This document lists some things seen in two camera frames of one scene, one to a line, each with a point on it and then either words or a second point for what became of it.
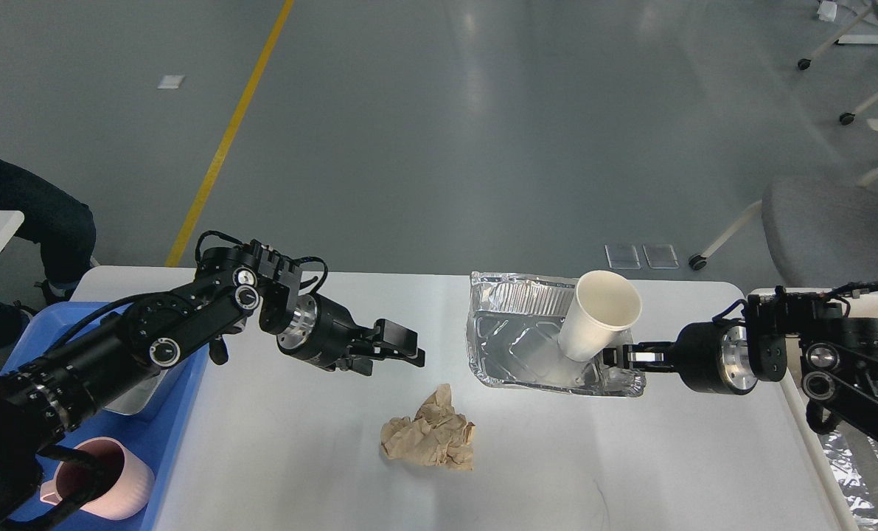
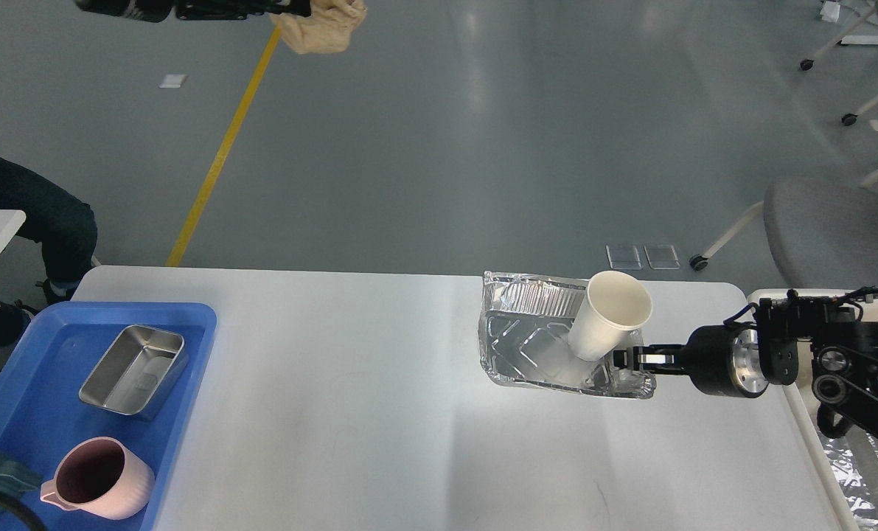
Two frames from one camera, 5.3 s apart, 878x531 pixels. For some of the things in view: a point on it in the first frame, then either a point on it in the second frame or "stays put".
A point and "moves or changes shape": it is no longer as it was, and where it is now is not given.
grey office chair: [837, 234] stays put
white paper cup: [603, 305] moves or changes shape
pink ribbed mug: [128, 482] stays put
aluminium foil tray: [513, 327] moves or changes shape
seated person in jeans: [60, 222] stays put
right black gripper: [723, 356] stays put
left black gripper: [322, 332] -> [239, 9]
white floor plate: [170, 82] stays put
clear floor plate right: [661, 257] stays put
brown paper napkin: [437, 434] -> [326, 29]
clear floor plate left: [622, 257] stays put
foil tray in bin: [866, 481] stays put
